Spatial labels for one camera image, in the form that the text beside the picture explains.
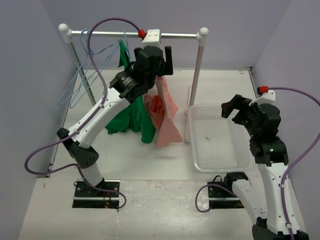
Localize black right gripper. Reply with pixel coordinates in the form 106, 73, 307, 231
221, 93, 259, 137

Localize pink t shirt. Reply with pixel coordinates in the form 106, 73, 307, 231
143, 76, 183, 148

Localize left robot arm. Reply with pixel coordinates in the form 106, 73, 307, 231
57, 45, 173, 197

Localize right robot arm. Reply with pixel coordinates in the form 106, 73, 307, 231
221, 94, 309, 240

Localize blue hanger of green shirt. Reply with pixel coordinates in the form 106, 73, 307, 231
118, 29, 132, 68

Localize green t shirt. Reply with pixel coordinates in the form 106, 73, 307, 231
105, 40, 156, 144

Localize clear plastic tray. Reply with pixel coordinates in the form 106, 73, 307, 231
188, 104, 254, 173

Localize white metal clothes rack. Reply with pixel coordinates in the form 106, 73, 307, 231
58, 23, 210, 143

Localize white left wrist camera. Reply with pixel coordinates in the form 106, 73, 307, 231
142, 29, 161, 48

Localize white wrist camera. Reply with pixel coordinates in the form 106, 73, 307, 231
142, 29, 161, 48
249, 85, 276, 106

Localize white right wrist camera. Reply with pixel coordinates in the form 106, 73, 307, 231
249, 85, 276, 106

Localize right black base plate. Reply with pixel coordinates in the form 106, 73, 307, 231
207, 186, 244, 209

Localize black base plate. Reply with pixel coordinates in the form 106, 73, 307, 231
207, 186, 244, 209
72, 180, 120, 210

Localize empty blue wire hanger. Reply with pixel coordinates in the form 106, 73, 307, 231
57, 23, 96, 108

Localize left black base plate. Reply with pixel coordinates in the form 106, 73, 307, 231
72, 180, 120, 210

